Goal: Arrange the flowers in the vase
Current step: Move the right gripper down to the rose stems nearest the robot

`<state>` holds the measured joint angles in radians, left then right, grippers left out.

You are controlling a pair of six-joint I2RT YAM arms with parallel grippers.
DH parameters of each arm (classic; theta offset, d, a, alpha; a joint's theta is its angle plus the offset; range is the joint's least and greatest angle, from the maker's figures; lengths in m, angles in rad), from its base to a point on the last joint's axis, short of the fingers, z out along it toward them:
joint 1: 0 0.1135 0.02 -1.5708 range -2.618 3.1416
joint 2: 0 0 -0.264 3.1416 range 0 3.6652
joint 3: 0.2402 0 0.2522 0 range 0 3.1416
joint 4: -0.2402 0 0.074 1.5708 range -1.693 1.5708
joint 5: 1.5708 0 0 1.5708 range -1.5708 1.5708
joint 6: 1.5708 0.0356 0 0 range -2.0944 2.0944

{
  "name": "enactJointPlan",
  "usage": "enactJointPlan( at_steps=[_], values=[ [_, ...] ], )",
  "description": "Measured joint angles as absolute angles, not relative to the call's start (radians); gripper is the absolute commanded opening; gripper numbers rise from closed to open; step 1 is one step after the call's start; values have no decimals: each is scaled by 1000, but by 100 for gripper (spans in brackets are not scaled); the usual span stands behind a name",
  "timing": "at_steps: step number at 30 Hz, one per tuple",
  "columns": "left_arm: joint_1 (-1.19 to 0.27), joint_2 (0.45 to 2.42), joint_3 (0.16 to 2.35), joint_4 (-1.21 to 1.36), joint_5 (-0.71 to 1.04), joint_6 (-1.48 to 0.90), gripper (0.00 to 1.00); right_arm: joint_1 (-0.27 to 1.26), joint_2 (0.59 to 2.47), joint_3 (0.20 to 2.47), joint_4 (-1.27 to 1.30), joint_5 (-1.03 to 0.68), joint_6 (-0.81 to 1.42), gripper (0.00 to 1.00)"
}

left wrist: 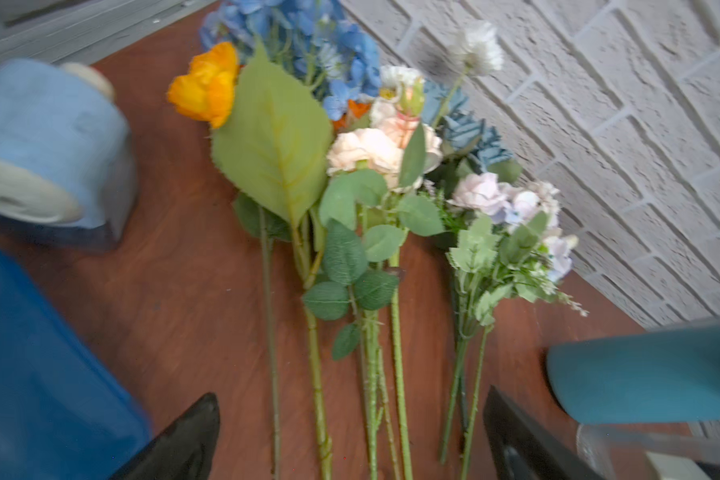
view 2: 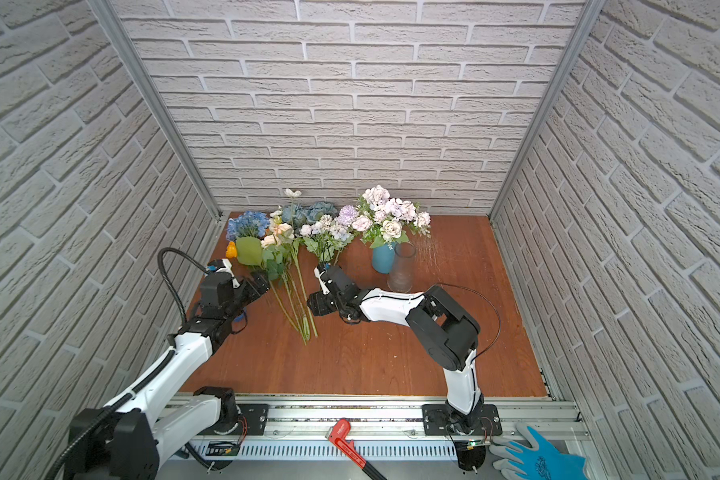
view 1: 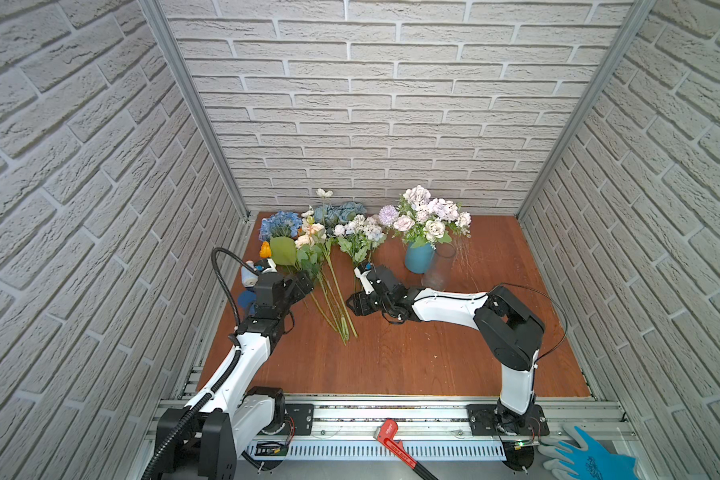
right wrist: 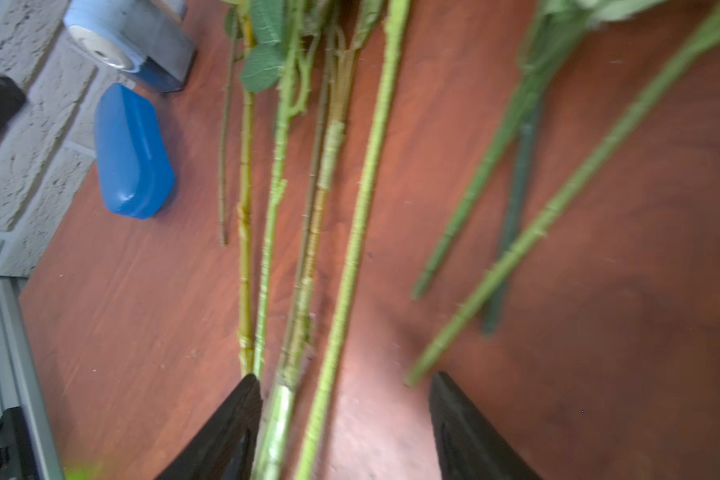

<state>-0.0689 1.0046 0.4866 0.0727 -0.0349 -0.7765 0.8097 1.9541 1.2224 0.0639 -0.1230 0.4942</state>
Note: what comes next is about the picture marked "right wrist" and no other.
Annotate lilac white flower bouquet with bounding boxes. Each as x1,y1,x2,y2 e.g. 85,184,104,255
404,0,720,388

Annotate white tape roll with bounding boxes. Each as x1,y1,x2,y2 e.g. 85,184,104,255
63,0,196,93

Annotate peach rose flower stem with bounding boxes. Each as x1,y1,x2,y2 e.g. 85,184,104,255
248,0,412,480

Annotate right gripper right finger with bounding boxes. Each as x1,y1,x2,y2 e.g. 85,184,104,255
429,372,541,480

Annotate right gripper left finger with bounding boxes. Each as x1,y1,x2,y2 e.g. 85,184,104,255
157,374,263,480

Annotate white poppy flower stem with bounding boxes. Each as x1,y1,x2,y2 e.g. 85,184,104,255
225,1,335,376

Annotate aluminium mounting rail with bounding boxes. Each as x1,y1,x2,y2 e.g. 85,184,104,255
0,277,65,479

